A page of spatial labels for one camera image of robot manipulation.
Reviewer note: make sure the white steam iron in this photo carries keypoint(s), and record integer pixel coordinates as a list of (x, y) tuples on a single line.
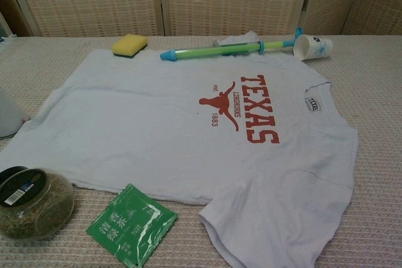
[(9, 114)]

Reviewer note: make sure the white Texas Longhorns T-shirt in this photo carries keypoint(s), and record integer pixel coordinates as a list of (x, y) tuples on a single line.
[(141, 123)]

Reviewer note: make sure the green blue water pump toy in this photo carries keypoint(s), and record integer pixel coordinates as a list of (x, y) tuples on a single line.
[(207, 51)]

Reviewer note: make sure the yellow green scrub sponge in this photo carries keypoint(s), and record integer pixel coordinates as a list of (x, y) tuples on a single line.
[(130, 43)]

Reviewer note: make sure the green tea packet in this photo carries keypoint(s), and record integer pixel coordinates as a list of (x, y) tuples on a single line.
[(125, 224)]

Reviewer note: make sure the white paper cup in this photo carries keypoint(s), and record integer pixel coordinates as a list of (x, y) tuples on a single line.
[(314, 47)]

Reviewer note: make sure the woven folding screen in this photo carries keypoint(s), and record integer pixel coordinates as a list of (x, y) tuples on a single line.
[(94, 1)]

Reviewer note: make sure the beige woven tablecloth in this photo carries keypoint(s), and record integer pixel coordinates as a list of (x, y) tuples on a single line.
[(370, 98)]

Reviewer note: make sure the glass jar of tea leaves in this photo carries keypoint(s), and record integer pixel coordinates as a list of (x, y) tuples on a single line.
[(41, 208)]

